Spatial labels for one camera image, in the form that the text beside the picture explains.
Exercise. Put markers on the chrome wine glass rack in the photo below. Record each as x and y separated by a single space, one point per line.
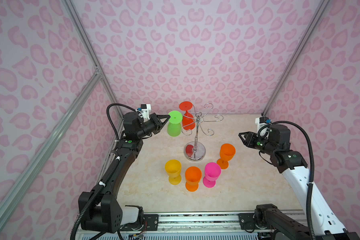
195 151

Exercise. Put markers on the aluminium frame post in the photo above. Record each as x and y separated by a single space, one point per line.
79 27
302 43

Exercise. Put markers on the orange back wine glass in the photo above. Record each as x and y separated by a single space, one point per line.
193 176

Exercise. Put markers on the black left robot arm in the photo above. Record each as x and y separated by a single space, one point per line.
99 208

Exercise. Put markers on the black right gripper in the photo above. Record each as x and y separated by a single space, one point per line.
249 139

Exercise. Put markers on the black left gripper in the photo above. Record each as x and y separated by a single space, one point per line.
154 119

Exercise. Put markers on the green plastic wine glass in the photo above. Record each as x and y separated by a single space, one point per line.
175 124

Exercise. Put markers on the aluminium frame post right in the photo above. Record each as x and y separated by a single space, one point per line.
302 43

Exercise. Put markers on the aluminium diagonal frame bar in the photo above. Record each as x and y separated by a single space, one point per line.
26 179

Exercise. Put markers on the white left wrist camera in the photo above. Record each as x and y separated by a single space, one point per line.
144 111

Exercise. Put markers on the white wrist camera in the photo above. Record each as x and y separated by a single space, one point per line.
144 111
262 121

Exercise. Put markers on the orange wine glass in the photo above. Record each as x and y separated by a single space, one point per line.
227 152
193 176

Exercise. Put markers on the pink plastic wine glass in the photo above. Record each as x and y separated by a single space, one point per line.
212 172

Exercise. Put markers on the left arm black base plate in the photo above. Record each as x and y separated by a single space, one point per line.
146 222

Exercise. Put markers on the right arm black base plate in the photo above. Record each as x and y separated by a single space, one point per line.
248 223

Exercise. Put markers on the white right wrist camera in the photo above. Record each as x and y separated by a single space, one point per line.
262 121

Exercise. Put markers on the yellow plastic wine glass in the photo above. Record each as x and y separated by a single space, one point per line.
173 169

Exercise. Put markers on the orange front wine glass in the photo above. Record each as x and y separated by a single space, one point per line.
227 152

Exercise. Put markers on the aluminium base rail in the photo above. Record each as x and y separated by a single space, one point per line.
193 226

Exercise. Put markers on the red plastic wine glass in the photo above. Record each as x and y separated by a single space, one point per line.
188 121

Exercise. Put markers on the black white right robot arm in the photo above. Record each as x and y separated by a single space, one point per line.
322 223

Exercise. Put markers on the aluminium frame post left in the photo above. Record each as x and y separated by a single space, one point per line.
79 27

